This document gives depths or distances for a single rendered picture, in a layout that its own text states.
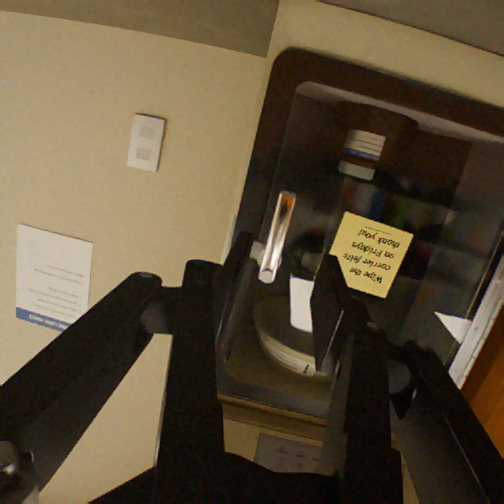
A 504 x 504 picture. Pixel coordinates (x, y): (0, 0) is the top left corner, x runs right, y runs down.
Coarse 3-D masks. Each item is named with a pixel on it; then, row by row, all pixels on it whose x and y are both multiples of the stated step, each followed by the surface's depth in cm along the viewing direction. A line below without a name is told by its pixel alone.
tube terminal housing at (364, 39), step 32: (288, 0) 34; (288, 32) 35; (320, 32) 35; (352, 32) 35; (384, 32) 34; (416, 32) 34; (384, 64) 35; (416, 64) 35; (448, 64) 35; (480, 64) 34; (480, 96) 35; (256, 128) 38; (224, 256) 43; (288, 416) 49
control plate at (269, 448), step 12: (264, 444) 45; (276, 444) 45; (288, 444) 46; (300, 444) 46; (264, 456) 45; (276, 456) 45; (288, 456) 45; (300, 456) 45; (312, 456) 45; (276, 468) 44; (288, 468) 44; (312, 468) 45
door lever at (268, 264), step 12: (288, 192) 34; (288, 204) 34; (276, 216) 35; (288, 216) 34; (276, 228) 35; (276, 240) 35; (264, 252) 36; (276, 252) 36; (264, 264) 36; (276, 264) 36; (264, 276) 36
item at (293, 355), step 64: (320, 64) 35; (320, 128) 37; (384, 128) 36; (448, 128) 35; (256, 192) 39; (320, 192) 38; (384, 192) 38; (448, 192) 37; (256, 256) 41; (320, 256) 41; (448, 256) 39; (256, 320) 43; (384, 320) 42; (448, 320) 42; (256, 384) 46; (320, 384) 45
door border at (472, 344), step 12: (492, 288) 40; (492, 300) 40; (480, 312) 41; (492, 312) 41; (480, 324) 41; (468, 336) 42; (480, 336) 42; (468, 348) 42; (480, 348) 42; (456, 360) 43; (468, 360) 43; (456, 372) 43; (456, 384) 44
